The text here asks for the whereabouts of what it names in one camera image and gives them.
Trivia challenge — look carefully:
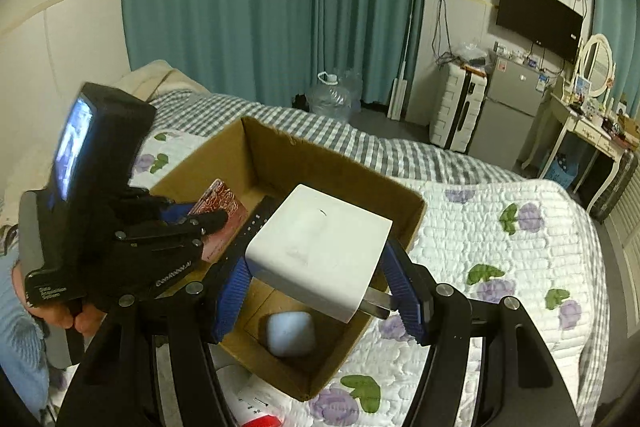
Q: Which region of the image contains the open cardboard box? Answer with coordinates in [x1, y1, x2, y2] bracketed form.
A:
[151, 117, 426, 402]

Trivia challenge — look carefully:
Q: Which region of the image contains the white charger adapter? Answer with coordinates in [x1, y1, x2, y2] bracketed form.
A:
[245, 184, 393, 323]

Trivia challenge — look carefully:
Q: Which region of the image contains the pale blue rounded case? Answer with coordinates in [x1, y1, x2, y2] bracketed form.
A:
[266, 311, 316, 358]

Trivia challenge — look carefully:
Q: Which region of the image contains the white suitcase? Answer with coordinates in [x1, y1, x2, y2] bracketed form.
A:
[430, 63, 487, 154]

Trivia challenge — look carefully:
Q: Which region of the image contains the small green curtain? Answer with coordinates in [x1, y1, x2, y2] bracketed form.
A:
[592, 0, 640, 116]

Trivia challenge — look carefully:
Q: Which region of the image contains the grey checked bed sheet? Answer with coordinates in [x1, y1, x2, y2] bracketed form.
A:
[134, 90, 610, 426]

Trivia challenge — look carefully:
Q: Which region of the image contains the silver mini fridge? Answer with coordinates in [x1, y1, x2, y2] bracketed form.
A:
[468, 55, 548, 170]

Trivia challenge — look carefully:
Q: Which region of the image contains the black wall television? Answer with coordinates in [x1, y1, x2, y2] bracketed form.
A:
[496, 0, 584, 64]

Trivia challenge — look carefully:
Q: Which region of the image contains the red capped white bottle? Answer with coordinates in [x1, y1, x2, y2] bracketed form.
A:
[216, 365, 288, 427]

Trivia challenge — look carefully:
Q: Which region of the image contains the person's left hand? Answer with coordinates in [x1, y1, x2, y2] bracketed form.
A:
[12, 262, 106, 337]

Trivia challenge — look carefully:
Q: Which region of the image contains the black cylinder tube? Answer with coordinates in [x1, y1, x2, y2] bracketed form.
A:
[202, 196, 278, 291]

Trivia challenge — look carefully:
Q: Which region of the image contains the red patterned card box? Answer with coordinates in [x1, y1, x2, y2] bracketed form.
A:
[189, 179, 247, 263]

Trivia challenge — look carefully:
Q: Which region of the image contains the white pole by curtain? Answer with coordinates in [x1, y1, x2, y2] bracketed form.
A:
[387, 0, 416, 121]

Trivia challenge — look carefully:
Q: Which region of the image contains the white dressing table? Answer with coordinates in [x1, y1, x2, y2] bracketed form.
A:
[518, 92, 639, 221]

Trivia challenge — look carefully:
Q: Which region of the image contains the white louvered wardrobe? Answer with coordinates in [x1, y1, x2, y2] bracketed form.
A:
[604, 168, 640, 337]

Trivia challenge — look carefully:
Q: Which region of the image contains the clear water jug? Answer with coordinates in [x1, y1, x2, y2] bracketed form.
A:
[306, 69, 363, 122]

